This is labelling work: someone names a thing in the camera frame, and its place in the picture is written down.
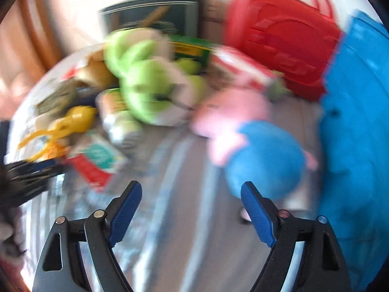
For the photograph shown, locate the red teal packet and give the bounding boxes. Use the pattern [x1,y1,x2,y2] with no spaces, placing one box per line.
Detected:
[67,131,128,192]

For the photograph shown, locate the yellow plastic tongs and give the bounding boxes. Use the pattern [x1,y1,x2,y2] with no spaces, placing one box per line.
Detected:
[17,106,97,162]

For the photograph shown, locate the George pig blue plush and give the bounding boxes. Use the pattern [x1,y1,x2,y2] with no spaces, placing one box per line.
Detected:
[190,88,318,201]

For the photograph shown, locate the grey striped bed sheet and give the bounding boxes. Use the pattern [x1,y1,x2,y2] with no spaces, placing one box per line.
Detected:
[5,43,326,292]

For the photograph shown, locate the brown bear plush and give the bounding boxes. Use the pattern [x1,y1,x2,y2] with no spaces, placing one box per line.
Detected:
[74,49,119,91]

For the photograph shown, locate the green frog plush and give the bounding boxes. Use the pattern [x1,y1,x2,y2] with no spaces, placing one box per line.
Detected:
[104,28,206,127]

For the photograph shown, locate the green box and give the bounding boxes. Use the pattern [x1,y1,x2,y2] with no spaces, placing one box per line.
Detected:
[169,34,215,69]

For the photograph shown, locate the red white tissue pack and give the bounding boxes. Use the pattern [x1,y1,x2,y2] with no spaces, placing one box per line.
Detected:
[207,46,292,101]

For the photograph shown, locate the red plastic suitcase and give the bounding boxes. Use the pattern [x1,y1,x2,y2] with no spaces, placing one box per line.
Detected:
[223,0,341,101]

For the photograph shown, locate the black gift box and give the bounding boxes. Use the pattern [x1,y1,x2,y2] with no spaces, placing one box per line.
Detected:
[99,0,202,38]

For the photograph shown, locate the wooden bed frame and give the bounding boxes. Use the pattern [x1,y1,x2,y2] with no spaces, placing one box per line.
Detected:
[18,0,63,71]

